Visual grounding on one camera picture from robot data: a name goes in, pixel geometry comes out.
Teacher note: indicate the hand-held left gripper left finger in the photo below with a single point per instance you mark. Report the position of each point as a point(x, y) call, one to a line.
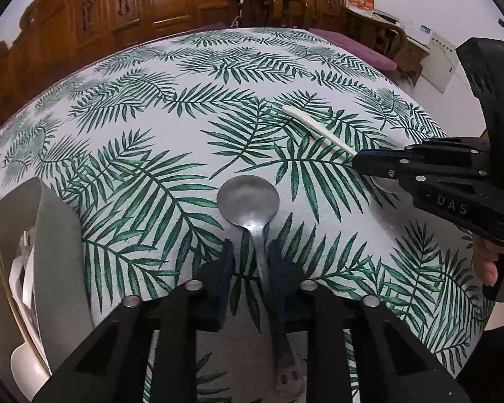
point(227, 279)

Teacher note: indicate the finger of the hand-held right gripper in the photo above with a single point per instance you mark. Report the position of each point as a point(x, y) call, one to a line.
point(445, 143)
point(386, 163)

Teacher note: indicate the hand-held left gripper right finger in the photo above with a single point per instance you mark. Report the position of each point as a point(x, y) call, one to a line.
point(279, 279)

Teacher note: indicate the large metal spoon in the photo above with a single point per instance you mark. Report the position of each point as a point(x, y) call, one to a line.
point(248, 199)

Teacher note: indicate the grey rectangular container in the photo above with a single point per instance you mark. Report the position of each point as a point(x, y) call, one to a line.
point(59, 239)

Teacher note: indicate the white plastic ladle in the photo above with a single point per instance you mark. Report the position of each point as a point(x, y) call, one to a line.
point(27, 367)

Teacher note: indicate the person's right hand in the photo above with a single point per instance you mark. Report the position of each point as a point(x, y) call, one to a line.
point(485, 260)

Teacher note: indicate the wooden side table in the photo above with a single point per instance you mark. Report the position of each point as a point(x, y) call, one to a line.
point(407, 63)

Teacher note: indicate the white box with blue label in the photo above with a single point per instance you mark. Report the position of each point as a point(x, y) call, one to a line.
point(420, 33)

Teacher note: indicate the short purple seat cushion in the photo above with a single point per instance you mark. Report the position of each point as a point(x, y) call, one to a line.
point(361, 50)

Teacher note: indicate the leaf printed tablecloth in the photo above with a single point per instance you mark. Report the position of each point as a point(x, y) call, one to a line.
point(151, 92)

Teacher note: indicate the wooden chopstick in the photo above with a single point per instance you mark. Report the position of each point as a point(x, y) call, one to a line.
point(12, 302)

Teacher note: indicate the person's dark clothing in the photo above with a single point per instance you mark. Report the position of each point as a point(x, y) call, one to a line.
point(495, 365)

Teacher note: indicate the carved wooden sofa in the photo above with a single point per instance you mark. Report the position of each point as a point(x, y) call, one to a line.
point(130, 4)

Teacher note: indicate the white wall panel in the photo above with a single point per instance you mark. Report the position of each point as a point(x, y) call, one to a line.
point(441, 61)

